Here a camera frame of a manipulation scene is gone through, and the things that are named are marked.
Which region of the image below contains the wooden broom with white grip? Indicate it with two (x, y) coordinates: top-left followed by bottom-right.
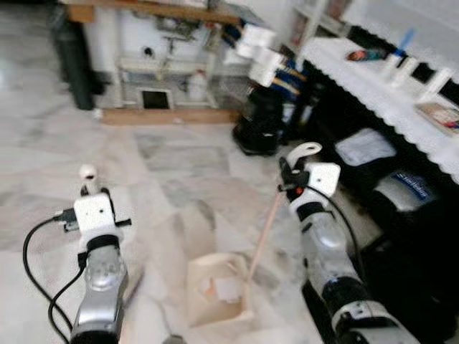
(78, 164), (146, 305)

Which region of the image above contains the beige long-handled dustpan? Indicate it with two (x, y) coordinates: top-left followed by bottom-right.
(185, 141), (324, 328)

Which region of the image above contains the black backpack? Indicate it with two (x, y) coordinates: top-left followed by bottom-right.
(232, 86), (289, 156)

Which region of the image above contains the white plastic bag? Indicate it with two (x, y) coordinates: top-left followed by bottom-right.
(335, 128), (397, 168)

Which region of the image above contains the blue yellow striped bag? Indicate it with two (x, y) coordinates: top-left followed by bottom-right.
(276, 61), (311, 108)

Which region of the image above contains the long wooden board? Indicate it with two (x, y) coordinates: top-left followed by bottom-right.
(100, 107), (242, 127)

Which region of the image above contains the small black framed panel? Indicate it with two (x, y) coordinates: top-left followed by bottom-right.
(140, 87), (174, 112)

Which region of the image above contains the blue white plastic pack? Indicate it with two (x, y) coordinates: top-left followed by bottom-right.
(372, 170), (437, 214)

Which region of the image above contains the white paper roll pack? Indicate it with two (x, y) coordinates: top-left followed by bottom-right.
(235, 24), (286, 88)

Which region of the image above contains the table with white lace cloth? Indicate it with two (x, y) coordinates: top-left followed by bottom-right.
(300, 34), (459, 216)

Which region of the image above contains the colourful flat book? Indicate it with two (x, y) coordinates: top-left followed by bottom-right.
(415, 102), (459, 135)

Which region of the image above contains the white plastic jug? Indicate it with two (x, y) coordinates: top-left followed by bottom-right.
(187, 70), (209, 102)

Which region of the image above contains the dark bottle with red label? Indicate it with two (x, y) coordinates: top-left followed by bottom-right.
(346, 48), (389, 63)

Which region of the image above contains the tall black bag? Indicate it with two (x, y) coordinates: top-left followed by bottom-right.
(49, 2), (95, 112)

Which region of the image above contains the white bottle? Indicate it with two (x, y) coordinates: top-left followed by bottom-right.
(429, 67), (454, 102)
(402, 57), (421, 85)

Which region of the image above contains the metal shelf rack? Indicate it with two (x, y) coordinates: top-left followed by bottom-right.
(68, 0), (248, 115)

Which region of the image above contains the blue plastic stick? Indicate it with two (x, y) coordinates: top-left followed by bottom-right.
(397, 27), (418, 57)

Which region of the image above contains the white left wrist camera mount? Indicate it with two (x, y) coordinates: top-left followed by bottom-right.
(73, 191), (118, 237)

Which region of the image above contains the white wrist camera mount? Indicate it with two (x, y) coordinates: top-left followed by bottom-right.
(307, 163), (342, 199)
(73, 191), (118, 237)

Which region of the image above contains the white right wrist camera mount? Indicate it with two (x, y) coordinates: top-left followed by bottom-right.
(307, 163), (342, 199)

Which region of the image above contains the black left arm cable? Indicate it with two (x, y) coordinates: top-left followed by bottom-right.
(22, 208), (88, 341)

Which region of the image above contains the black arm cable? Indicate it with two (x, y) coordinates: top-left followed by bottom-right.
(305, 185), (366, 284)
(22, 208), (88, 341)

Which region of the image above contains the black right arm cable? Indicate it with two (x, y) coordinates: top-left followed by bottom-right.
(305, 185), (366, 284)

